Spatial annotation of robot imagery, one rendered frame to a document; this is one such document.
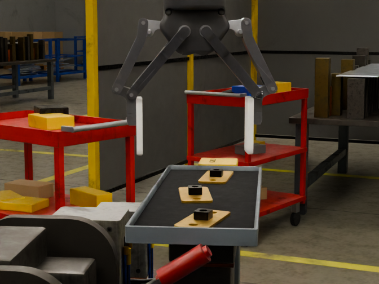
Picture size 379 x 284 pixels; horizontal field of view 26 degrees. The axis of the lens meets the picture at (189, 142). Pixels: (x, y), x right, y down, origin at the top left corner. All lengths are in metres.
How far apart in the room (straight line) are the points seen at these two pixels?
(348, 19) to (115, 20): 3.17
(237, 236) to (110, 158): 5.09
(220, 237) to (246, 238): 0.03
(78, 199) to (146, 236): 2.93
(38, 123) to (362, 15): 5.19
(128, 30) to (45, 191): 2.39
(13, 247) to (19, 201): 3.06
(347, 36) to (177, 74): 2.20
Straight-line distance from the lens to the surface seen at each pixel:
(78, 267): 0.75
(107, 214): 1.15
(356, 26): 8.41
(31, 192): 3.95
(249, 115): 1.01
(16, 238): 0.74
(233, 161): 1.28
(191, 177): 1.15
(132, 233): 0.86
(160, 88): 6.62
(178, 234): 0.85
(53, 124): 3.68
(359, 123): 5.71
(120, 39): 6.01
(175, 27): 1.00
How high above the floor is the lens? 1.38
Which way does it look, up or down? 8 degrees down
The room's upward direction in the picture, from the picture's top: straight up
